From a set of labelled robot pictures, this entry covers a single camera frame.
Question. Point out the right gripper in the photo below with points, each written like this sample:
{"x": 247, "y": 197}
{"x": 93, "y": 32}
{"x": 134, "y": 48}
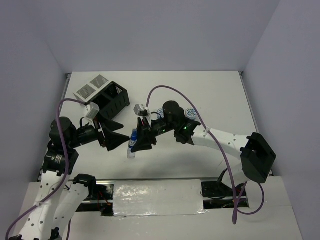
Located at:
{"x": 146, "y": 135}

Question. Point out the blue cap spray bottle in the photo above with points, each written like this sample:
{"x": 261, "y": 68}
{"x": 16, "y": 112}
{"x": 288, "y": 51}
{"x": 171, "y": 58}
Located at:
{"x": 131, "y": 144}

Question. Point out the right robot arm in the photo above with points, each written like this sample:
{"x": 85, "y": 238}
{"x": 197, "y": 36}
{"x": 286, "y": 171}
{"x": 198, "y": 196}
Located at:
{"x": 254, "y": 153}

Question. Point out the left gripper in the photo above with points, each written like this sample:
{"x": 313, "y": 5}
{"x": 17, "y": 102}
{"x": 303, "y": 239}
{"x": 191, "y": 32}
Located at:
{"x": 113, "y": 139}

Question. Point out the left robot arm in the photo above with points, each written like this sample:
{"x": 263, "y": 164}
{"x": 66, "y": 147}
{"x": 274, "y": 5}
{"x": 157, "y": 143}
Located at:
{"x": 50, "y": 216}

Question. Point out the black slotted organizer box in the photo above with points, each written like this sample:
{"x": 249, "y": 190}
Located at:
{"x": 111, "y": 101}

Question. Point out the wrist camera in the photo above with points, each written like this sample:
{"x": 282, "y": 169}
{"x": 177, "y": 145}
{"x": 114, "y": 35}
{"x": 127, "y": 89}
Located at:
{"x": 141, "y": 110}
{"x": 91, "y": 111}

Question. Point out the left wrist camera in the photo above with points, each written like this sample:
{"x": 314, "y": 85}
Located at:
{"x": 91, "y": 111}

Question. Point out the blue slime jar left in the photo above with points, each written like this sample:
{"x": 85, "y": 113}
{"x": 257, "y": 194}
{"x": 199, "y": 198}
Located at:
{"x": 160, "y": 113}

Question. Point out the white slotted organizer box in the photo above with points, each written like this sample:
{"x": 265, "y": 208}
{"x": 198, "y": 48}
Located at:
{"x": 91, "y": 89}

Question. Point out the silver tape panel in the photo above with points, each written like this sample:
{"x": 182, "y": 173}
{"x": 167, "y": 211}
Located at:
{"x": 157, "y": 198}

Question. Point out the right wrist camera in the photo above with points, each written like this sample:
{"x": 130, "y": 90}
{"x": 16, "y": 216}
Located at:
{"x": 141, "y": 110}

